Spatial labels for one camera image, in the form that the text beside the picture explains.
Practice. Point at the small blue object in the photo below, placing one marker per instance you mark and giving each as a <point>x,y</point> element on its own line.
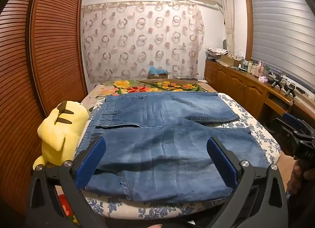
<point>157,76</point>

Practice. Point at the person's right hand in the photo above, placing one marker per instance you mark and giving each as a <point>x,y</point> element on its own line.
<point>295,178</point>

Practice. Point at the long wooden cabinet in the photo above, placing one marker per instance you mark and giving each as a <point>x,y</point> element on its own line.
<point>236,83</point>

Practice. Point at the white bottle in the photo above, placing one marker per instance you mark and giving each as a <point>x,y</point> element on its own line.
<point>249,67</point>

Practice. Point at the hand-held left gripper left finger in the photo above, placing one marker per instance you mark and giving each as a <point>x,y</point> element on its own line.
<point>90,162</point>

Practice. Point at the open cardboard box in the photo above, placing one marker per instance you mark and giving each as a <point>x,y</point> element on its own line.
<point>227,59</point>

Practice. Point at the circle patterned sheer curtain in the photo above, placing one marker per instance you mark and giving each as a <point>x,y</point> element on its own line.
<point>137,41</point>

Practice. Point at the small pink box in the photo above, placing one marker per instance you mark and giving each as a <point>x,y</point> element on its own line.
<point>262,79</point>

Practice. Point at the wooden louvered wardrobe door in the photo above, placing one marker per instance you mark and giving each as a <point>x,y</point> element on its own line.
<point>56,46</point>
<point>14,95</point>

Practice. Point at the grey striped window blind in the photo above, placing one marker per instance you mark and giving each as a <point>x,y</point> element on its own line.
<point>283,33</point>

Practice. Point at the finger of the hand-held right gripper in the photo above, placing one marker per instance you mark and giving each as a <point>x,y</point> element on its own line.
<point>283,127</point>
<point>294,120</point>

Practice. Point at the blue floral white cushion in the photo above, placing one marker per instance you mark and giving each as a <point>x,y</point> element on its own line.
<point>260,134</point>

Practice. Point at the stack of papers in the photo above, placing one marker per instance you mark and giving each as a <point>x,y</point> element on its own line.
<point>216,51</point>

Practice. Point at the yellow plush toy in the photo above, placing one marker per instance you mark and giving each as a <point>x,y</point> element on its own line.
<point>61,129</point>

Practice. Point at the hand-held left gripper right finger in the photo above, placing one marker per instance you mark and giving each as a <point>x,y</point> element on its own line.
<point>221,164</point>

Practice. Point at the beige flowered blanket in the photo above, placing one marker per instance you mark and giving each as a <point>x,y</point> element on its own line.
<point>147,85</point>

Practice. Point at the blue denim pants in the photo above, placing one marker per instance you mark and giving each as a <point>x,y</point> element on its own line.
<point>160,154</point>

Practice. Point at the beige tied window curtain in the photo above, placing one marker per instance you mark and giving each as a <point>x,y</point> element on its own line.
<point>227,9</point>

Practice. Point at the black device on stand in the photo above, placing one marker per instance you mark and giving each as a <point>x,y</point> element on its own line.
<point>291,90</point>
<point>276,81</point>

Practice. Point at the pink bottle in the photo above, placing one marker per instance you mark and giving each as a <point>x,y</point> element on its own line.
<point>259,68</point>

